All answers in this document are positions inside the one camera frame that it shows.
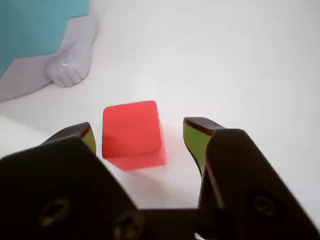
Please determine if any teal whale-shaped bin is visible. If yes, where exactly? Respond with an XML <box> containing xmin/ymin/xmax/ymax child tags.
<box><xmin>0</xmin><ymin>0</ymin><xmax>98</xmax><ymax>102</ymax></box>

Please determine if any slim black gripper finger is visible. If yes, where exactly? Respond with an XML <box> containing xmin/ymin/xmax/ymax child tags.
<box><xmin>183</xmin><ymin>117</ymin><xmax>320</xmax><ymax>240</ymax></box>

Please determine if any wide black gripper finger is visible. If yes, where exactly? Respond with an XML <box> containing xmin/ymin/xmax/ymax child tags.
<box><xmin>0</xmin><ymin>121</ymin><xmax>141</xmax><ymax>240</ymax></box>

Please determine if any red lego block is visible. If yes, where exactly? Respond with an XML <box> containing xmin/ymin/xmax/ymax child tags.
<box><xmin>101</xmin><ymin>99</ymin><xmax>167</xmax><ymax>172</ymax></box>

